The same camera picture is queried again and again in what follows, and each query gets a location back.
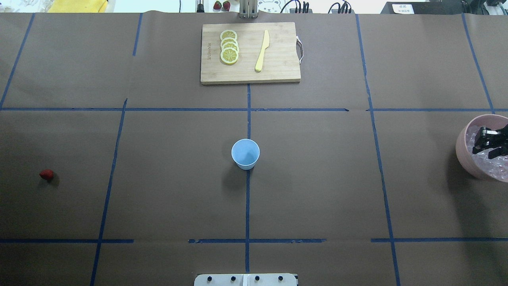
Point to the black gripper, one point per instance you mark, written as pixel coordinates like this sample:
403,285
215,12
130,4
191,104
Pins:
487,140

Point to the pile of clear ice cubes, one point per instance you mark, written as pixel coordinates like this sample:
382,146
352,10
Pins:
497,167

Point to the light blue paper cup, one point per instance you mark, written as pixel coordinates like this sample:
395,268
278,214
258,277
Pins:
245,153

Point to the pink bowl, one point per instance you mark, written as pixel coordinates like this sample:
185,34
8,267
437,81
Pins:
464,155

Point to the wooden cutting board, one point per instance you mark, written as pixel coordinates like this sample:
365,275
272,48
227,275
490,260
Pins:
281,62

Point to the yellow plastic knife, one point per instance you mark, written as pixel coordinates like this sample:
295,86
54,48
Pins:
265,44

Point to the lemon slice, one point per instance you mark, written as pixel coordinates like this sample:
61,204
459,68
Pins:
229,56
228,40
230,48
228,34

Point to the red strawberry on table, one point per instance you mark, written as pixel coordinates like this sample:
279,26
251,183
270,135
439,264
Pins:
47,175

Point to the yellow cloth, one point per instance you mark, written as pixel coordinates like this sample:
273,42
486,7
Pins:
78,6

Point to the aluminium frame post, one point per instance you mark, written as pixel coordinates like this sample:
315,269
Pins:
248,9

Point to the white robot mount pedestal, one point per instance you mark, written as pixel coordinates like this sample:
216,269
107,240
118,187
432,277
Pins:
247,279

